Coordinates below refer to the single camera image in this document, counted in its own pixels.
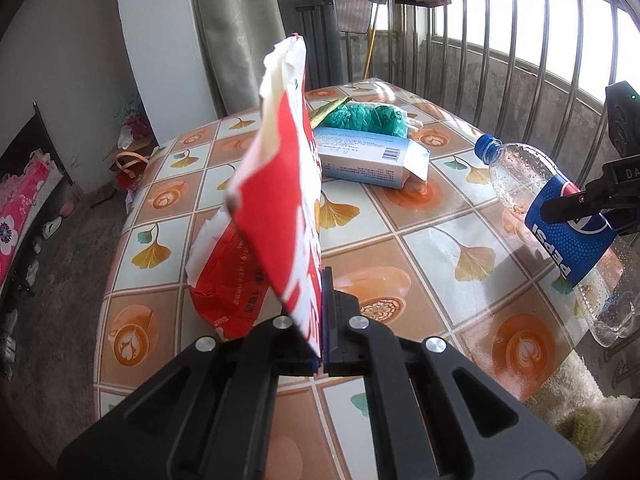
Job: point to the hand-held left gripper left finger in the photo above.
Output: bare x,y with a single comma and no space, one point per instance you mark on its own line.
295,355

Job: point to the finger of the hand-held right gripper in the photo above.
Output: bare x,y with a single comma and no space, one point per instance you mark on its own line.
580,202

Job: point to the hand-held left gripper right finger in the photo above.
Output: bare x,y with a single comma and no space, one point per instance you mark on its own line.
327,320

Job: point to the clear plastic bottle blue label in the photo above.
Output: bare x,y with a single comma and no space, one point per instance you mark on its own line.
520,175

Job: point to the red and white snack bag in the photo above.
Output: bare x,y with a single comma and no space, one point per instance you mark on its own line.
280,200

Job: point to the blue and white carton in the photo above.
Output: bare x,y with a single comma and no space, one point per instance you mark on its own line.
360,157

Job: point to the green plastic bag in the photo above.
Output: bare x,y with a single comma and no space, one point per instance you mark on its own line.
365,117

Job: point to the gold foil wrapper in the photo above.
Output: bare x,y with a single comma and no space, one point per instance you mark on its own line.
325,110

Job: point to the patterned plastic tablecloth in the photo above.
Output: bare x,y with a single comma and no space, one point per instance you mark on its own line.
425,240

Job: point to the tan handbag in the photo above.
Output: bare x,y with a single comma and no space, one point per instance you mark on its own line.
135,157

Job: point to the white shoe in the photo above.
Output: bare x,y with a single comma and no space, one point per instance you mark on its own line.
52,227

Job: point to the flower bouquet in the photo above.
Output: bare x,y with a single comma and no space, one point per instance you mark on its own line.
132,120

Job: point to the hanging checkered cloth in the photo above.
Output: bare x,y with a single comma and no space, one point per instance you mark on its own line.
357,15

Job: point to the grey curtain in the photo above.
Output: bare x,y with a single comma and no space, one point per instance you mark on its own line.
235,35

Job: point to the pink floral blanket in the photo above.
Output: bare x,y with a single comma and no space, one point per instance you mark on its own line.
20,210

